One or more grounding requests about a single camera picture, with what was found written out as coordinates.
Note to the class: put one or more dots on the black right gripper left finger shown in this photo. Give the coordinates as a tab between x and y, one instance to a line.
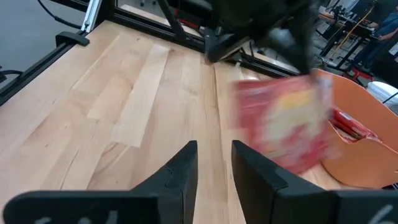
177	193

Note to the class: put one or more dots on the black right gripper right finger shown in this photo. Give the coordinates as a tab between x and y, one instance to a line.
267	199

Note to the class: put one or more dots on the red popcorn bag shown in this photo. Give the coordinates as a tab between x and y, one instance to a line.
351	124
280	124

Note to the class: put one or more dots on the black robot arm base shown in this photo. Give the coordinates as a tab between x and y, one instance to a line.
220	45

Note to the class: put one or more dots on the black desk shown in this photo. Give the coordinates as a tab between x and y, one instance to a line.
345	28

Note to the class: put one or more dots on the person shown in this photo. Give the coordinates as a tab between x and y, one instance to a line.
385	29

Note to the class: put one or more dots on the white container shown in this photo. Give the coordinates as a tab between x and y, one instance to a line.
381	91

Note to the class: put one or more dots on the orange plastic basket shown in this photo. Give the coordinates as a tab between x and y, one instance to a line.
363	161

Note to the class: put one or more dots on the black diagonal strut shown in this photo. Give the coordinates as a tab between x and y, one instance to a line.
174	21

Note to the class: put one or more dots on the black table frame rail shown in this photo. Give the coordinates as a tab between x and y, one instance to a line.
146	26
34	70

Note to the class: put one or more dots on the black corner bracket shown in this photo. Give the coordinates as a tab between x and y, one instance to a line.
71	38

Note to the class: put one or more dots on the aluminium extrusion post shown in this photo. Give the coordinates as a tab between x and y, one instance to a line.
91	15

